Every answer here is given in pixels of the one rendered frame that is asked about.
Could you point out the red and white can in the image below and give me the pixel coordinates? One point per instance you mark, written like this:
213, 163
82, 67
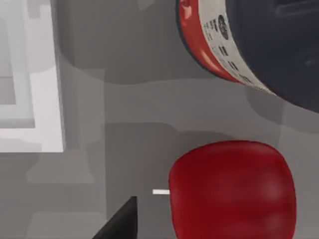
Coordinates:
261, 42

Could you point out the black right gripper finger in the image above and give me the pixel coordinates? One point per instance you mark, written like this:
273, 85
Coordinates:
125, 221

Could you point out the red apple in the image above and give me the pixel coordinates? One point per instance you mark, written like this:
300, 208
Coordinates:
231, 191

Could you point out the white sink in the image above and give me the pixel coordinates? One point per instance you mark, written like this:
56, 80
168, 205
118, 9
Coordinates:
42, 99

